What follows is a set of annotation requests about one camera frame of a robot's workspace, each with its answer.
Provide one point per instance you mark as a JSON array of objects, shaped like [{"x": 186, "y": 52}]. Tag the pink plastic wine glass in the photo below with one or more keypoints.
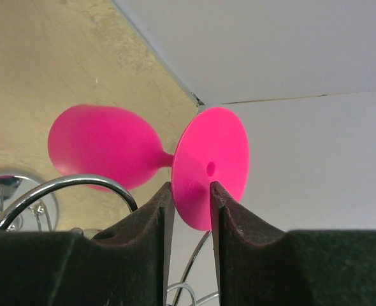
[{"x": 118, "y": 144}]

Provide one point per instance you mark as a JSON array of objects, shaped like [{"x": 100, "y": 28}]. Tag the chrome wine glass rack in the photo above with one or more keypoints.
[{"x": 25, "y": 197}]

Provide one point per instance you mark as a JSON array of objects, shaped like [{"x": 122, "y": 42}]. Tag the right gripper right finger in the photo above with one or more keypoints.
[{"x": 259, "y": 264}]

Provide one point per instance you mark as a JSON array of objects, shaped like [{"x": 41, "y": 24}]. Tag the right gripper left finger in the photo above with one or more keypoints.
[{"x": 79, "y": 261}]

